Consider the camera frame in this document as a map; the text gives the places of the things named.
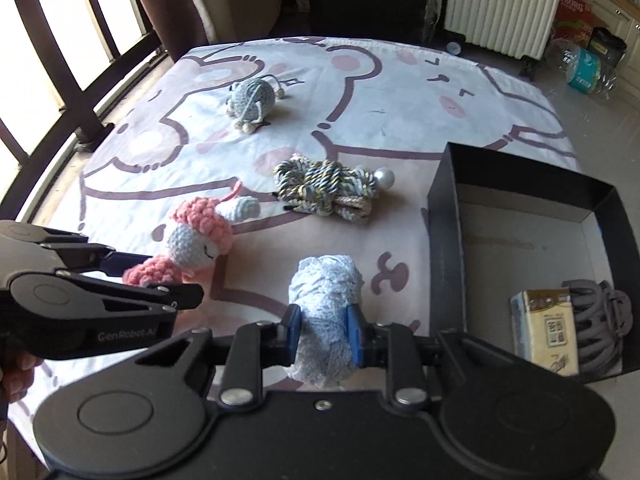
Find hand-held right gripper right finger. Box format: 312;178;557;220
345;307;591;411

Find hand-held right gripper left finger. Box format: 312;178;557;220
100;307;302;406

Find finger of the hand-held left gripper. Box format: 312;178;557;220
37;230;151;277
100;282;204;313

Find pink crochet doll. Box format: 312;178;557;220
122;180;262;288

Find black cardboard box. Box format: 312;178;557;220
426;142;636;386

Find striped rope bundle with pearl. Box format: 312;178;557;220
272;157;396;225

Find yellow tissue pack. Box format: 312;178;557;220
509;289;581;377

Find grey crochet toy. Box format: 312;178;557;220
225;74;287;135

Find grey hair claw clip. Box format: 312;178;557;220
562;280;632;376

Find person's left hand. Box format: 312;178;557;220
0;352;45;403

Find black window railing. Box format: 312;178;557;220
0;0;166;211

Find cartoon bear printed blanket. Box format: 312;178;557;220
5;35;583;441

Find brown curtain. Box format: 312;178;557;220
122;0;283;61

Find water bottle pack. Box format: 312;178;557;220
547;40;621;98

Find white ribbed suitcase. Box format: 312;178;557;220
442;0;571;78

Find black trash bin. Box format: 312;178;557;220
587;27;628;78

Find red carton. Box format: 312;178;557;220
552;0;608;43

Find cream kitchen cabinets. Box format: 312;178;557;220
570;0;640;61

